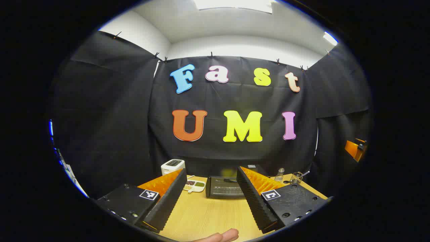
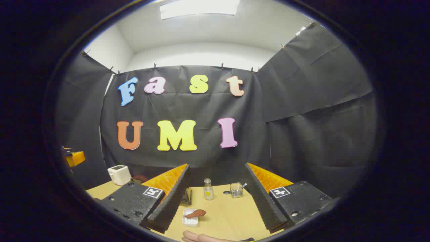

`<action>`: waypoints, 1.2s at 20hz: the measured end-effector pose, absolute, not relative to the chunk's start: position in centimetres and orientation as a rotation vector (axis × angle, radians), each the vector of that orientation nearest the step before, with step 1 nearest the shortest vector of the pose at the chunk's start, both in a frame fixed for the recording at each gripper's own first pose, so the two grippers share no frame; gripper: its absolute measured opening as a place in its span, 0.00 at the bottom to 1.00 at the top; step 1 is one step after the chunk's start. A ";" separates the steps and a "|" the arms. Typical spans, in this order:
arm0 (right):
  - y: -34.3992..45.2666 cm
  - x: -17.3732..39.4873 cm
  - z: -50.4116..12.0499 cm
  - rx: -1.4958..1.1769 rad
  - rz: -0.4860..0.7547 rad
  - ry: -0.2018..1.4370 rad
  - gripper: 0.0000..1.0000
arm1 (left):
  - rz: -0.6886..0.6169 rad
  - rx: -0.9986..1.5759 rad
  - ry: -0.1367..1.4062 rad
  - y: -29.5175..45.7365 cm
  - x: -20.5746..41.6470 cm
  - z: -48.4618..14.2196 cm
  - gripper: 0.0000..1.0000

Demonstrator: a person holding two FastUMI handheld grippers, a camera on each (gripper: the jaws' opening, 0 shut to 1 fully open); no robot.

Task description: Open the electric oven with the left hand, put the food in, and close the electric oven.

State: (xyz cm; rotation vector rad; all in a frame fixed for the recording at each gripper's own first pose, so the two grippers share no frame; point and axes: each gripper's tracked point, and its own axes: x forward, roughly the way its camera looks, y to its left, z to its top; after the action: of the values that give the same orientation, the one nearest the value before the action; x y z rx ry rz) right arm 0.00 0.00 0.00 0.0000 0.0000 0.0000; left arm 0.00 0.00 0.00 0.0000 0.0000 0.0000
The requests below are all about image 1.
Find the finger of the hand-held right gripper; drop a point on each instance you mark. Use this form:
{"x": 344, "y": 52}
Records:
{"x": 351, "y": 148}

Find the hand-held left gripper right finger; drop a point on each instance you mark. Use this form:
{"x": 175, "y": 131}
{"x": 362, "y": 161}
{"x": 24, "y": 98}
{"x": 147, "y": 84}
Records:
{"x": 255, "y": 201}

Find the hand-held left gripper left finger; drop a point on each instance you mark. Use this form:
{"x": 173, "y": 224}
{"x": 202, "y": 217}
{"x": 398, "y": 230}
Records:
{"x": 168, "y": 201}

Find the black electric oven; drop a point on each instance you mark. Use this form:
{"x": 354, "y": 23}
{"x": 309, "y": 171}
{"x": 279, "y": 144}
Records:
{"x": 221, "y": 191}

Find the white divided snack plate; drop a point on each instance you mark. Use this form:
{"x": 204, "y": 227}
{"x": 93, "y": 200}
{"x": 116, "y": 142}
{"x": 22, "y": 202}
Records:
{"x": 196, "y": 186}

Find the white toaster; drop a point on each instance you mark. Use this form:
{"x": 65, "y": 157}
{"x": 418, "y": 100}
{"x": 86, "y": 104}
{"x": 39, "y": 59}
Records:
{"x": 172, "y": 166}

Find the clear plastic bottle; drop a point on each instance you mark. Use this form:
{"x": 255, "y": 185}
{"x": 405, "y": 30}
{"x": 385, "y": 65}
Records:
{"x": 279, "y": 175}

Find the metal spoon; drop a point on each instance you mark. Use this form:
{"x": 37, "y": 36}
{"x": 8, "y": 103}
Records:
{"x": 304, "y": 174}

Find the black backdrop cloth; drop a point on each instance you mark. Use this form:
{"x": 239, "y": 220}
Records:
{"x": 215, "y": 101}

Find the small ceiling light panel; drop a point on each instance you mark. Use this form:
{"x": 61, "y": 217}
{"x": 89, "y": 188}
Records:
{"x": 330, "y": 38}

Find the large ceiling light panel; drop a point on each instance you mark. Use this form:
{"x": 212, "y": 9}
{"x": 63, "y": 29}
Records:
{"x": 235, "y": 4}

